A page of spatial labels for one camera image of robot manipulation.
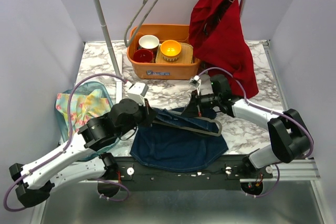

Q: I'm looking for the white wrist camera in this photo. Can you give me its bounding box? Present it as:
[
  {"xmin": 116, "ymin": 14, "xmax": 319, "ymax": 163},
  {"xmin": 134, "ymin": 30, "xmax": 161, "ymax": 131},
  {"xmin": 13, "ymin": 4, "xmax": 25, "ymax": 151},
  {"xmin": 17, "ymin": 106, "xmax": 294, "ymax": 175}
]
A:
[
  {"xmin": 189, "ymin": 75, "xmax": 202, "ymax": 95},
  {"xmin": 127, "ymin": 82, "xmax": 149, "ymax": 105}
]

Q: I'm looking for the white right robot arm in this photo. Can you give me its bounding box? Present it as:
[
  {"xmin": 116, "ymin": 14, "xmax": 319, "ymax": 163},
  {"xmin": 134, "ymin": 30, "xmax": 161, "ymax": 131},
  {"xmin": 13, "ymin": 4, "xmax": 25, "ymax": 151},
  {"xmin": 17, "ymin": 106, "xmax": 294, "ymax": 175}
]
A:
[{"xmin": 182, "ymin": 74, "xmax": 313, "ymax": 178}]

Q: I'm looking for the blue denim skirt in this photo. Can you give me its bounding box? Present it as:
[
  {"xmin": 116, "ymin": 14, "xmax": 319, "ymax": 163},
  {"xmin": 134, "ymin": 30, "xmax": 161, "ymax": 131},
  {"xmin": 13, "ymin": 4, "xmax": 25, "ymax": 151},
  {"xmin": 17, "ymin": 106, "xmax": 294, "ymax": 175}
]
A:
[{"xmin": 130, "ymin": 108, "xmax": 228, "ymax": 173}]

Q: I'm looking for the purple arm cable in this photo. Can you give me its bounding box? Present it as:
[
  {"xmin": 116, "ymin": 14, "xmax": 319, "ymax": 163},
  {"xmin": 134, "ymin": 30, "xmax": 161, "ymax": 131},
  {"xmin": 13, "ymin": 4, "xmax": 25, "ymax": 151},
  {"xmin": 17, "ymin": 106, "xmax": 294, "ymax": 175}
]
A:
[
  {"xmin": 195, "ymin": 66, "xmax": 314, "ymax": 198},
  {"xmin": 3, "ymin": 73, "xmax": 132, "ymax": 212}
]

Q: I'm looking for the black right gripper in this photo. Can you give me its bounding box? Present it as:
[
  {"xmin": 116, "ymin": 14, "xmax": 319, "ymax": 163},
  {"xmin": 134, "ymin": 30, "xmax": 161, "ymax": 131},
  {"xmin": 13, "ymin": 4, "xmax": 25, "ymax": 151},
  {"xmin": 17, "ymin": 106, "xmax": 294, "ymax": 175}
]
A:
[{"xmin": 181, "ymin": 89, "xmax": 221, "ymax": 117}]

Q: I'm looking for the beige square plate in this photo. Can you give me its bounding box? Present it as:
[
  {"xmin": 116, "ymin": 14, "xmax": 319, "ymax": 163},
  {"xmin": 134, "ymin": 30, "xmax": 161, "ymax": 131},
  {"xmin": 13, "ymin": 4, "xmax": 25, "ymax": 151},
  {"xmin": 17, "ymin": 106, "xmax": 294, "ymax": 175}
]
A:
[{"xmin": 155, "ymin": 41, "xmax": 193, "ymax": 64}]

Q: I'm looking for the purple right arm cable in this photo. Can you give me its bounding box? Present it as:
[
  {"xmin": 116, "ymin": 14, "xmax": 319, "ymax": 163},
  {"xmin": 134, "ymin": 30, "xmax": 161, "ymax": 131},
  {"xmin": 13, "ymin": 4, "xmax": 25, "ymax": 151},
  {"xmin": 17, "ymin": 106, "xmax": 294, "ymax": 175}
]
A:
[{"xmin": 195, "ymin": 66, "xmax": 314, "ymax": 198}]

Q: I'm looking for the orange plastic basin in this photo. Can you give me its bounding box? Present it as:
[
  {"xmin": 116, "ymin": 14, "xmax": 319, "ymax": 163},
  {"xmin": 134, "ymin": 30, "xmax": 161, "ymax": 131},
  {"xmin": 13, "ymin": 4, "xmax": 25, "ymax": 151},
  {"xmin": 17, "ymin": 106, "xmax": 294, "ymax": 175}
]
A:
[{"xmin": 127, "ymin": 24, "xmax": 201, "ymax": 80}]

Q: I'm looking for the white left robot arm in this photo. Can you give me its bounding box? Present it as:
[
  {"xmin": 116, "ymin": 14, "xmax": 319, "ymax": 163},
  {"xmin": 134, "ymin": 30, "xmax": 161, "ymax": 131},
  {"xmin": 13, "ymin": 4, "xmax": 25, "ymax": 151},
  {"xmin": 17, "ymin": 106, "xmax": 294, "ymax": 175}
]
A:
[{"xmin": 9, "ymin": 99, "xmax": 157, "ymax": 208}]

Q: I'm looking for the red cup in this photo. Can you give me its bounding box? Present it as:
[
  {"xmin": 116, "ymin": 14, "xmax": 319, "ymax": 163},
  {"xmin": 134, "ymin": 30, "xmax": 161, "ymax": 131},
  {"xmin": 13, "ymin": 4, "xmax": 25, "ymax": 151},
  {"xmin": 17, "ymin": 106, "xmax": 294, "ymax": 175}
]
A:
[{"xmin": 133, "ymin": 48, "xmax": 154, "ymax": 63}]

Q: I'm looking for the floral cloth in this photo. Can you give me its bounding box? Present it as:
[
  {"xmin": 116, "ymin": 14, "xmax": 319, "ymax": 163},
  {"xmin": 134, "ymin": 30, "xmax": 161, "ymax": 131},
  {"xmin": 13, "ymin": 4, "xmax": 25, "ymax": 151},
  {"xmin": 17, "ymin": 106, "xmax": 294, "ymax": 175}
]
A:
[{"xmin": 55, "ymin": 89, "xmax": 111, "ymax": 141}]

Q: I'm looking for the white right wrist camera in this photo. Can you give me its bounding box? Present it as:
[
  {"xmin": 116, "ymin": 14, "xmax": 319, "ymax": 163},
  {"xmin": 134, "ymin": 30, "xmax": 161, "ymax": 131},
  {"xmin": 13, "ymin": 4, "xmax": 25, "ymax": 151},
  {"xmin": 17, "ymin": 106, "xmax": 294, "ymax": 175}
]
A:
[{"xmin": 189, "ymin": 75, "xmax": 202, "ymax": 95}]

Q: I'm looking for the yellow bowl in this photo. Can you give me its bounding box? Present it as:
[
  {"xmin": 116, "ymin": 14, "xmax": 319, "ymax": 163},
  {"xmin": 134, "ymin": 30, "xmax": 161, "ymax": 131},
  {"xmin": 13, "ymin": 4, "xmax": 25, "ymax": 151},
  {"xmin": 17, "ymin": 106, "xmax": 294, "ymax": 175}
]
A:
[{"xmin": 160, "ymin": 40, "xmax": 182, "ymax": 61}]

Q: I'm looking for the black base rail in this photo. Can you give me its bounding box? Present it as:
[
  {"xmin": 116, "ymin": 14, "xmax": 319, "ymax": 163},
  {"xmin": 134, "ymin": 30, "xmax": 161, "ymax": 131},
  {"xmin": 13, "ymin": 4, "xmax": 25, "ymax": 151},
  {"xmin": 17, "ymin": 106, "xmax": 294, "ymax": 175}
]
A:
[{"xmin": 62, "ymin": 153, "xmax": 289, "ymax": 193}]

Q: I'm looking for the clear blue plastic bin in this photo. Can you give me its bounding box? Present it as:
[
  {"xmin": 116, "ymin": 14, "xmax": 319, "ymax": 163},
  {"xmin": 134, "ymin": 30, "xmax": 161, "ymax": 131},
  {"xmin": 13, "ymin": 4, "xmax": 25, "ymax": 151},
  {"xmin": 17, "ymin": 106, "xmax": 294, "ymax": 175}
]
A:
[{"xmin": 54, "ymin": 81, "xmax": 121, "ymax": 162}]

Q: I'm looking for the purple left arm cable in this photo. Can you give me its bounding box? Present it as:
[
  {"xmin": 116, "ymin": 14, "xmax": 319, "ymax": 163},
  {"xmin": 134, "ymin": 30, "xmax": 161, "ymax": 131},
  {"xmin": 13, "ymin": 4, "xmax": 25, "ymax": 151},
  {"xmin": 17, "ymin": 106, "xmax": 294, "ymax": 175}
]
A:
[{"xmin": 3, "ymin": 73, "xmax": 132, "ymax": 212}]

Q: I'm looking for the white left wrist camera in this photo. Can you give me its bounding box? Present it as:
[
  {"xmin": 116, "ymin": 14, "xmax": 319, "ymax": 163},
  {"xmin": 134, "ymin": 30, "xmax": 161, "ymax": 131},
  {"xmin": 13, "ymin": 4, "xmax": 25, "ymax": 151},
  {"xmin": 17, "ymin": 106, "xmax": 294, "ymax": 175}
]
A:
[{"xmin": 127, "ymin": 82, "xmax": 149, "ymax": 105}]

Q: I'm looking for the red skirt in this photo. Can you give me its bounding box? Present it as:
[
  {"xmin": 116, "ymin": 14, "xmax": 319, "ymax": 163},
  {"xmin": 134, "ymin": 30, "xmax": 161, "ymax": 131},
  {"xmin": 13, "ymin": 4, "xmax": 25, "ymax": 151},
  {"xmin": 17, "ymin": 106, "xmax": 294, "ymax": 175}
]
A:
[{"xmin": 188, "ymin": 0, "xmax": 259, "ymax": 98}]

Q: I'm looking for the grey hanger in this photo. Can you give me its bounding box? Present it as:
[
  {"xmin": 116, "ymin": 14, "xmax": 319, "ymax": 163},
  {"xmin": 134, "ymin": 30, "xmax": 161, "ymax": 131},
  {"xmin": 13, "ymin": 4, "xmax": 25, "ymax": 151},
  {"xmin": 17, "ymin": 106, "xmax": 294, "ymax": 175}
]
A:
[
  {"xmin": 153, "ymin": 117, "xmax": 223, "ymax": 136},
  {"xmin": 123, "ymin": 0, "xmax": 165, "ymax": 48}
]

